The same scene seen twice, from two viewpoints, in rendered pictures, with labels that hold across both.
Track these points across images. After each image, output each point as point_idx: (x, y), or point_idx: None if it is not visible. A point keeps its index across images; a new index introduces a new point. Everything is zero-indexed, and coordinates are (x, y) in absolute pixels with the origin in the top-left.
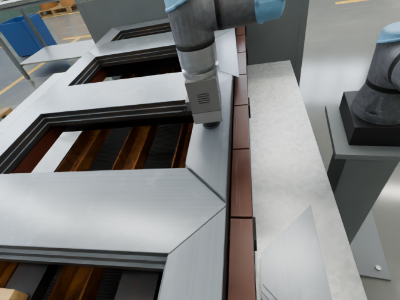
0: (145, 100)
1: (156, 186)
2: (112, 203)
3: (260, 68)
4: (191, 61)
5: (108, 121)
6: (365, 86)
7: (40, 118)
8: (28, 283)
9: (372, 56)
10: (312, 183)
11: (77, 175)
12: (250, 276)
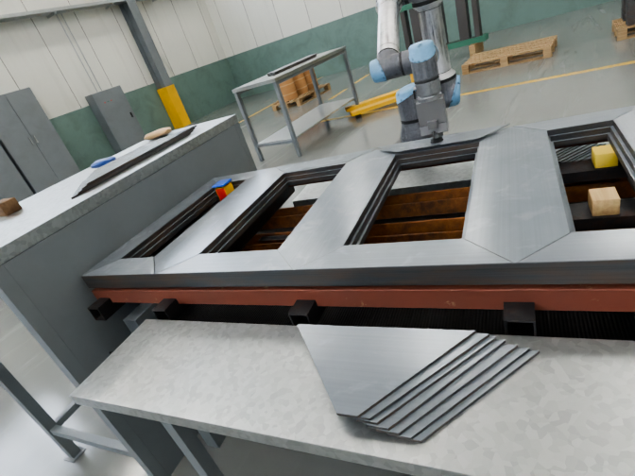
0: (378, 177)
1: (495, 144)
2: (511, 153)
3: (307, 194)
4: (439, 83)
5: (379, 211)
6: (411, 126)
7: None
8: (578, 208)
9: (404, 109)
10: (464, 163)
11: (479, 176)
12: None
